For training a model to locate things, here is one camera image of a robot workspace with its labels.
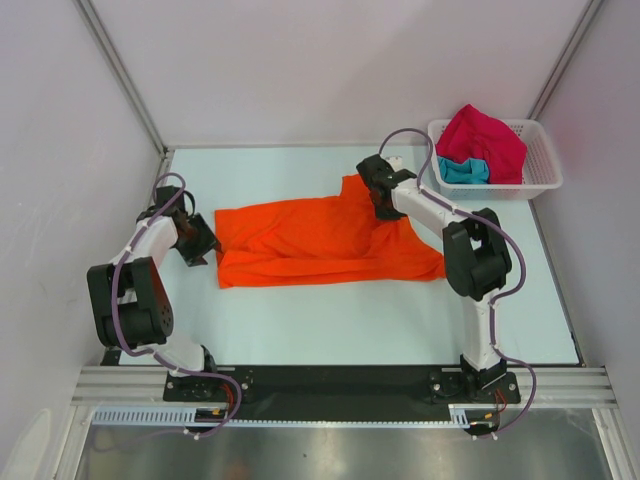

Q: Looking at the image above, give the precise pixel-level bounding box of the aluminium corner post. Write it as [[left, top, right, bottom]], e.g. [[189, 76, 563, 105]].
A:
[[72, 0, 167, 158], [527, 0, 608, 121]]

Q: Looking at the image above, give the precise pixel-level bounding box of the right aluminium corner post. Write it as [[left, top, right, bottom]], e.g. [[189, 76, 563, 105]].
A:
[[527, 0, 608, 121]]

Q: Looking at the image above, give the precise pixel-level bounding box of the magenta t shirt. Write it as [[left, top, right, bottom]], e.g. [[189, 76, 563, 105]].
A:
[[436, 104, 527, 184]]

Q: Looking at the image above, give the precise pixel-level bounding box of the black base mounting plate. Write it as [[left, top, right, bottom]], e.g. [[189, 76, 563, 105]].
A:
[[163, 365, 521, 423]]

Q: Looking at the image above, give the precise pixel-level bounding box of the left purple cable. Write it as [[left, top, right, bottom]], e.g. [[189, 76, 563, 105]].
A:
[[110, 172, 244, 441]]

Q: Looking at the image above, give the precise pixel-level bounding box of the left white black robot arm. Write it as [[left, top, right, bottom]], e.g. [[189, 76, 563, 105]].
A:
[[86, 185, 222, 400]]

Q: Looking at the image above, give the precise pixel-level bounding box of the left white slotted cable duct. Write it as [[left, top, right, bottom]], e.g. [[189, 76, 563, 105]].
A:
[[92, 405, 236, 426]]

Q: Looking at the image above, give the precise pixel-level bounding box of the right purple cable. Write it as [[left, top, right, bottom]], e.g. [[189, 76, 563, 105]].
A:
[[378, 128, 539, 441]]

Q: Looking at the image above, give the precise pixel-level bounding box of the teal t shirt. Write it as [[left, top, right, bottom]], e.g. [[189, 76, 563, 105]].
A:
[[438, 156, 489, 185]]

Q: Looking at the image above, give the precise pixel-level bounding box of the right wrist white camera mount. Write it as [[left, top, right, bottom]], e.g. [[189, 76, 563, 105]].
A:
[[386, 156, 403, 170]]

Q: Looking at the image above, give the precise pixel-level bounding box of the aluminium front frame rail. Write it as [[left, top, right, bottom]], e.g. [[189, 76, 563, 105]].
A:
[[71, 366, 618, 409]]

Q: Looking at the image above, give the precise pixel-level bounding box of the white slotted cable duct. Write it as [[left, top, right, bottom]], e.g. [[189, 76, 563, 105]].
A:
[[92, 405, 236, 426], [450, 404, 503, 428]]

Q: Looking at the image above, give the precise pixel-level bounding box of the right white slotted cable duct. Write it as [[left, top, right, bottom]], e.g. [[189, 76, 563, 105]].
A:
[[450, 404, 503, 428]]

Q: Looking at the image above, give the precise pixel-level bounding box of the orange t shirt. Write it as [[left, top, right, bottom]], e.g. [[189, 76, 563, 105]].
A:
[[214, 175, 445, 288]]

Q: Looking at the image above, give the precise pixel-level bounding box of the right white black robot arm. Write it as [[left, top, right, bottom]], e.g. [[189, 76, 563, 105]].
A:
[[356, 154, 512, 401]]

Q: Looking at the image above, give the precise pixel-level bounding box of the purple cable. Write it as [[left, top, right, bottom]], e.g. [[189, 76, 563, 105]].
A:
[[110, 172, 244, 441], [378, 128, 539, 441]]

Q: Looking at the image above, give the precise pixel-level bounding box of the white plastic laundry basket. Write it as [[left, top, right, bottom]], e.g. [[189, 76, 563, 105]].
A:
[[428, 119, 563, 201]]

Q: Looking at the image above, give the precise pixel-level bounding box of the left aluminium corner post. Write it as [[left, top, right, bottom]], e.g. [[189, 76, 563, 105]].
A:
[[72, 0, 167, 158]]

